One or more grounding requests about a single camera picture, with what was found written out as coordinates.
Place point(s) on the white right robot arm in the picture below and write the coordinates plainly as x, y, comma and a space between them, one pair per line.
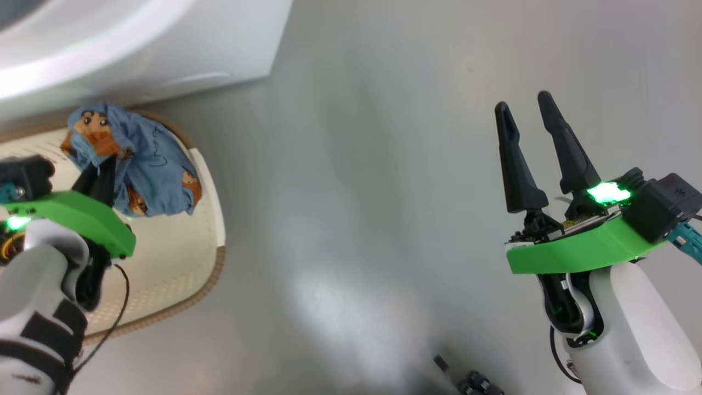
630, 329

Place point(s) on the cream perforated laundry basket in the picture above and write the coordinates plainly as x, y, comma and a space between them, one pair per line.
164, 274

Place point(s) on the blue bear-print garment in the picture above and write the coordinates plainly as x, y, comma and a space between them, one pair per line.
159, 164

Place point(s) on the black robot base plug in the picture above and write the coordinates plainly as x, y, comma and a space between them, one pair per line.
480, 384

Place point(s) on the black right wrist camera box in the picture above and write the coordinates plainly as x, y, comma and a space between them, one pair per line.
663, 206

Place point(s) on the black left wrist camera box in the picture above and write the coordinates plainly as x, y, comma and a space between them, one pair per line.
24, 173

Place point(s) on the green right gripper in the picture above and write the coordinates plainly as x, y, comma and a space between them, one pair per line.
576, 249

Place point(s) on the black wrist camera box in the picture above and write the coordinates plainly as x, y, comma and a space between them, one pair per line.
24, 173
663, 206

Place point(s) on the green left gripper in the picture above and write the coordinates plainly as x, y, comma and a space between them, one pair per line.
82, 216

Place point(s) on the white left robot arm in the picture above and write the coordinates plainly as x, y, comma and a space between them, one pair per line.
33, 285

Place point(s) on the white front-load washing machine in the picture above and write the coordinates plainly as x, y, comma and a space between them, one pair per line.
164, 49

